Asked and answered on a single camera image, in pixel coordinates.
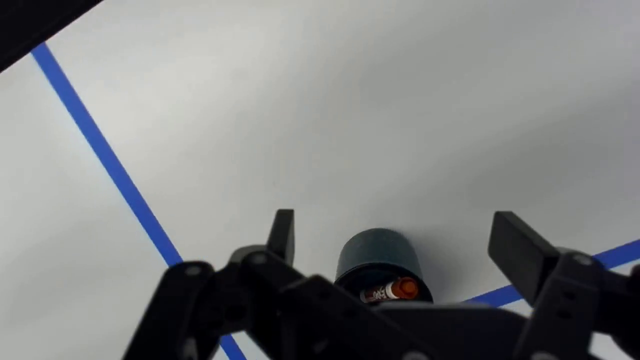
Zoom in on long blue tape strip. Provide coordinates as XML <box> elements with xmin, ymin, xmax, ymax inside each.
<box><xmin>31</xmin><ymin>42</ymin><xmax>249</xmax><ymax>360</ymax></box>

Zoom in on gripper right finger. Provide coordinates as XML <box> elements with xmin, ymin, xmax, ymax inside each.
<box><xmin>487</xmin><ymin>211</ymin><xmax>640</xmax><ymax>360</ymax></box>

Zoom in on black panel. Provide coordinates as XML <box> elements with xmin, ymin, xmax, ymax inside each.
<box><xmin>0</xmin><ymin>0</ymin><xmax>106</xmax><ymax>74</ymax></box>

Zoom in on short blue tape strip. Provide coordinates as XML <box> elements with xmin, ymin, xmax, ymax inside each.
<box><xmin>462</xmin><ymin>239</ymin><xmax>640</xmax><ymax>307</ymax></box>

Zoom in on orange marker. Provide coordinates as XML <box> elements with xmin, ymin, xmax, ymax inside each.
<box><xmin>360</xmin><ymin>277</ymin><xmax>420</xmax><ymax>304</ymax></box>

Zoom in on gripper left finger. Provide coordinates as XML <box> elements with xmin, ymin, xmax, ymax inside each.
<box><xmin>122</xmin><ymin>209</ymin><xmax>418</xmax><ymax>360</ymax></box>

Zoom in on dark teal cup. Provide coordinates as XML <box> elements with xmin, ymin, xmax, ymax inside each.
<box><xmin>334</xmin><ymin>228</ymin><xmax>434</xmax><ymax>304</ymax></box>

